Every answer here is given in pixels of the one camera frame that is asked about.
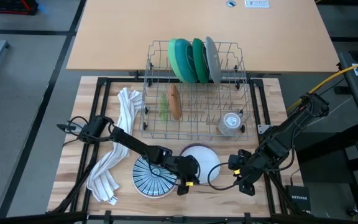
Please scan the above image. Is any orange plate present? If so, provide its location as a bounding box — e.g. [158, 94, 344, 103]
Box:
[167, 83, 183, 121]

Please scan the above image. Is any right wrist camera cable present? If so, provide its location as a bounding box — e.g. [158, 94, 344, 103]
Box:
[206, 161, 239, 191]

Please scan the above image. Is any light brown desk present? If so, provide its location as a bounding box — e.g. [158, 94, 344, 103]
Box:
[66, 0, 341, 74]

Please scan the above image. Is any blue white striped plate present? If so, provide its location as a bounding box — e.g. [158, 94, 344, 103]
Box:
[131, 154, 180, 199]

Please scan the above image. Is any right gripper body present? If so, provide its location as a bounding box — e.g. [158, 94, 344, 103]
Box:
[239, 148, 272, 197]

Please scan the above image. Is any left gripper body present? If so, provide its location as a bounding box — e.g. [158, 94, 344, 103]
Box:
[172, 154, 201, 183]

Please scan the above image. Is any black metal frame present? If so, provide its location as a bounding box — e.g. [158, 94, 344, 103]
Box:
[0, 76, 358, 224]

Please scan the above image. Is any teal plate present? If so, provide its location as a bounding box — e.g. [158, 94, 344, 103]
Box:
[175, 39, 200, 84]

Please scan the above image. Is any grey wire dish rack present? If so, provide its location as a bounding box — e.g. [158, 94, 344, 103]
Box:
[139, 39, 255, 141]

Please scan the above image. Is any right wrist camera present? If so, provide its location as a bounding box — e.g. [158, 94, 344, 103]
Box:
[227, 153, 246, 175]

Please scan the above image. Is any black network switch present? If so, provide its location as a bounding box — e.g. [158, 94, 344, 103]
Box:
[285, 185, 312, 213]

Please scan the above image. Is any dark green plate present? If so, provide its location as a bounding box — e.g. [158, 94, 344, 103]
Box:
[192, 37, 211, 85]

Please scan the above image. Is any black red crate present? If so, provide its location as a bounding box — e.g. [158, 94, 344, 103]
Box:
[0, 0, 39, 16]

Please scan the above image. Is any patterned white cup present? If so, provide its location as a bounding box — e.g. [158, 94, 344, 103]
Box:
[218, 111, 242, 136]

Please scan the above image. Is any white striped towel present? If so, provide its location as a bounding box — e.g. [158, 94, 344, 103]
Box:
[86, 87, 144, 206]

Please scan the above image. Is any light green plate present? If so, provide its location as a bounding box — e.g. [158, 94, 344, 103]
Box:
[167, 37, 186, 82]

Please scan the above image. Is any grey plate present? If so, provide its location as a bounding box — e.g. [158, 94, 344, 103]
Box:
[204, 36, 223, 84]

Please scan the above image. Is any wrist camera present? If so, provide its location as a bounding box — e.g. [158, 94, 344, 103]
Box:
[177, 180, 196, 197]
[227, 153, 246, 175]

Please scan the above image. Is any yellow cable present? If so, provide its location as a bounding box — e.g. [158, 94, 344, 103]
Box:
[287, 57, 358, 111]

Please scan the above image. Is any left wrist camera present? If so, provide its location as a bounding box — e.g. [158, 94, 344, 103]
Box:
[177, 180, 196, 197]

